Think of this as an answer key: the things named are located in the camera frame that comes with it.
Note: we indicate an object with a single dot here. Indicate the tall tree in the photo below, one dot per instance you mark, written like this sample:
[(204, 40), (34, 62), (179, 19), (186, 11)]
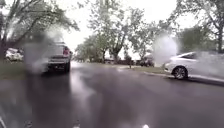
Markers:
[(206, 23)]

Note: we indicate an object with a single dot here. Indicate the wet grey asphalt road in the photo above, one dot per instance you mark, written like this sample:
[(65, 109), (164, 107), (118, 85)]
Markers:
[(126, 96)]

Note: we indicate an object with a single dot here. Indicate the large leafy tree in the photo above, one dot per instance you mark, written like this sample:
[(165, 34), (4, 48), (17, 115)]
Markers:
[(23, 20)]

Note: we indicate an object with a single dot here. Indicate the grey pickup truck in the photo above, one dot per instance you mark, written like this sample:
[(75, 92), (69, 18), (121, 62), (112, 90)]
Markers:
[(59, 56)]

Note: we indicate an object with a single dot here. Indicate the dark vehicle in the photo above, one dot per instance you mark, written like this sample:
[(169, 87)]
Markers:
[(146, 61)]

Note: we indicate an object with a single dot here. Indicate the row of trees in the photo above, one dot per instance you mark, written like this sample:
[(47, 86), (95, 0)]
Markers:
[(113, 36)]

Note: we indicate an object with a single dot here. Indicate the grass verge with kerb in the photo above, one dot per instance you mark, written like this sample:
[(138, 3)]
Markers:
[(150, 69)]

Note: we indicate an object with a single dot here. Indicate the mailbox on post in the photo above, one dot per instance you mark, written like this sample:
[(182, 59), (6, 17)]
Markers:
[(130, 62)]

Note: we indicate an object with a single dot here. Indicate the white parked car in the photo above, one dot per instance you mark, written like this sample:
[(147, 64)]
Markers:
[(13, 54)]

